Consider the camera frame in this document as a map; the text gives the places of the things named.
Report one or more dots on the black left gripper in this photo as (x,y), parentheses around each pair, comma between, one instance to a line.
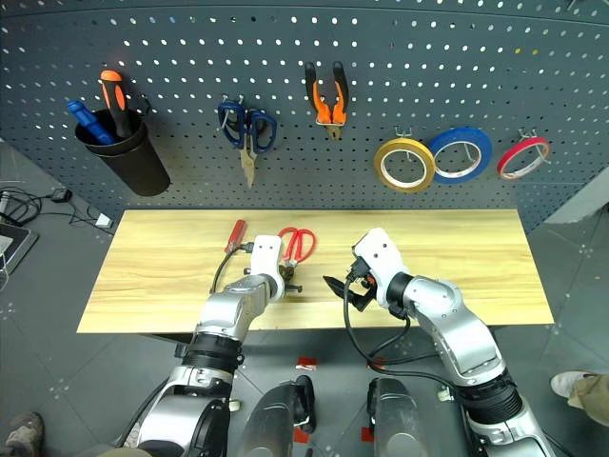
(286,275)

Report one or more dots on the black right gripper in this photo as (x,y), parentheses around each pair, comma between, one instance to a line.
(359,278)

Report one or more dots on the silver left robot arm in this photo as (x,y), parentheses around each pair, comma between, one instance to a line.
(223,314)

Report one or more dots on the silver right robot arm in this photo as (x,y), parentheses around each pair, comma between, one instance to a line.
(457,323)

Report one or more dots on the yellow tape roll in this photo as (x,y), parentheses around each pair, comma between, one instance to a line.
(380,166)

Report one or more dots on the metal pegboard hook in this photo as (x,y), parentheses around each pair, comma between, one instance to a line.
(540,145)
(473,153)
(227,114)
(403,132)

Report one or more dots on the blue tape roll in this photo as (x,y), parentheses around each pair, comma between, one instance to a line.
(483,143)

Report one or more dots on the red tape roll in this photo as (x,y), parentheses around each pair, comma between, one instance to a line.
(516,151)

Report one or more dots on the black pegboard hook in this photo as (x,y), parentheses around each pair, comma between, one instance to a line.
(145,105)

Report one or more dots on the dark grey perforated pegboard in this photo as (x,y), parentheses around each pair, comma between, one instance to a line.
(304,43)

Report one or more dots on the red utility knife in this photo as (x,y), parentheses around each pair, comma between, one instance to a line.
(235,235)

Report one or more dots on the dark grey rounded shape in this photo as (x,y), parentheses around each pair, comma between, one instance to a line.
(395,419)
(276,419)

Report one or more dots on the orange black pliers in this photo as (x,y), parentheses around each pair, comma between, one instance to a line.
(323,112)

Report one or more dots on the black cup holder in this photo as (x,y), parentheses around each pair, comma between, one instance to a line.
(135,164)

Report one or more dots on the white power adapter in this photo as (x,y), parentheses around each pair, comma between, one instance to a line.
(104,221)

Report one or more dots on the white shoe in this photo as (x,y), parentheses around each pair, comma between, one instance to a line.
(566,383)

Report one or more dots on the black power adapter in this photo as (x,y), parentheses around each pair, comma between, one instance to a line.
(61,195)

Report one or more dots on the olive trouser leg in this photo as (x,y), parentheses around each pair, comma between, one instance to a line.
(592,397)

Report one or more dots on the grey flat device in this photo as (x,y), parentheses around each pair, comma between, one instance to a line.
(16,245)

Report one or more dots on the brown shoe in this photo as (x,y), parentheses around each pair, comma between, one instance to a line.
(21,433)

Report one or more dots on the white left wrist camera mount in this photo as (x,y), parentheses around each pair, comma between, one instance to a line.
(265,254)

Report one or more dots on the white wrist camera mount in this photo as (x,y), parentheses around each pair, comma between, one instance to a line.
(265,254)
(383,254)

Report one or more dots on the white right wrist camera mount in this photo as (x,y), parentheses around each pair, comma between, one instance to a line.
(383,254)

